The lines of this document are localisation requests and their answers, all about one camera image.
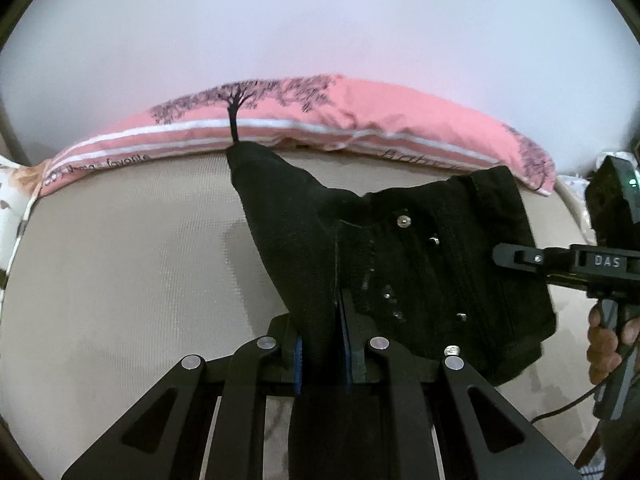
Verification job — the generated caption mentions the white floral cloth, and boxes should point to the white floral cloth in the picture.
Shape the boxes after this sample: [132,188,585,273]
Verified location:
[0,155,51,283]

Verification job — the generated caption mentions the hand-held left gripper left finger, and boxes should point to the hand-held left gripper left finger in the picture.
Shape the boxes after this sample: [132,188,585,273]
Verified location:
[60,312,307,480]

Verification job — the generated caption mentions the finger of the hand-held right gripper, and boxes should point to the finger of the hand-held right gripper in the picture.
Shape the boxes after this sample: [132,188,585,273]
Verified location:
[492,242,575,276]

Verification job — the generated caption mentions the person's right hand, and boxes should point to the person's right hand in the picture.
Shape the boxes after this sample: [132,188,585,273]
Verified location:
[586,306,640,385]

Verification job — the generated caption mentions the pink tree print pillow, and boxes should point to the pink tree print pillow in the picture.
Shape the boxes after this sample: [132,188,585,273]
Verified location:
[39,74,557,198]

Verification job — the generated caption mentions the black pants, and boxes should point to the black pants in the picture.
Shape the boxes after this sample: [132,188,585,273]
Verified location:
[226,141,558,480]

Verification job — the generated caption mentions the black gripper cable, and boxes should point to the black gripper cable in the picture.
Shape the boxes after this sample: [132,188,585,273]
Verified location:
[530,389,601,423]

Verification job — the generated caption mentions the beige woven bed mat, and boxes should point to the beige woven bed mat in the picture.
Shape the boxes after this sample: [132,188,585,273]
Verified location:
[0,147,640,480]

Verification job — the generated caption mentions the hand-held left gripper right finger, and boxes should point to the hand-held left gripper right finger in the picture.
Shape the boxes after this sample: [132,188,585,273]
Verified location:
[336,290,583,480]

